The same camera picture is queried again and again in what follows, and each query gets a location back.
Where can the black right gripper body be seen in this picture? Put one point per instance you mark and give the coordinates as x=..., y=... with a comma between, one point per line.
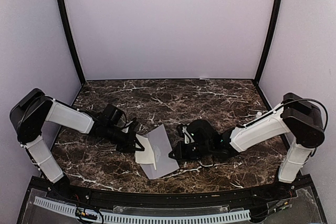
x=201, y=150

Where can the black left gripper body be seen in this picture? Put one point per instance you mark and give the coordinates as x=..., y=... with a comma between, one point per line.
x=123, y=142

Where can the grey paper envelope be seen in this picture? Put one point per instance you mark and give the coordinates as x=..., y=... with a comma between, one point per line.
x=160, y=143

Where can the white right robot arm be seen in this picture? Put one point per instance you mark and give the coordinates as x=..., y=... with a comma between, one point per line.
x=299, y=116

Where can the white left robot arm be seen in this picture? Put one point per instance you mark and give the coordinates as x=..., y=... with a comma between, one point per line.
x=36, y=111

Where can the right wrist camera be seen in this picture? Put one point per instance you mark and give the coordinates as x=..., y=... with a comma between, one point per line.
x=182, y=132

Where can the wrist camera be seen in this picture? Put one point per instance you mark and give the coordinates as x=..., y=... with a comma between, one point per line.
x=132, y=126
x=182, y=132

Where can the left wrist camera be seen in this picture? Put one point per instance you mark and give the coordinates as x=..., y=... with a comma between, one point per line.
x=132, y=126

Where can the black front rail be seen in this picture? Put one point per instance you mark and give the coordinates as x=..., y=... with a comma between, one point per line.
x=255, y=197

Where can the white slotted cable duct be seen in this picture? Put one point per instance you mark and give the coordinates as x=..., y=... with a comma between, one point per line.
x=143, y=215

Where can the black left frame post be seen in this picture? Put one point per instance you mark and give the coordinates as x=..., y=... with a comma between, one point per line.
x=70, y=41

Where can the black frame corner post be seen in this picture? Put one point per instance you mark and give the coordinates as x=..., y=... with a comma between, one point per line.
x=268, y=41

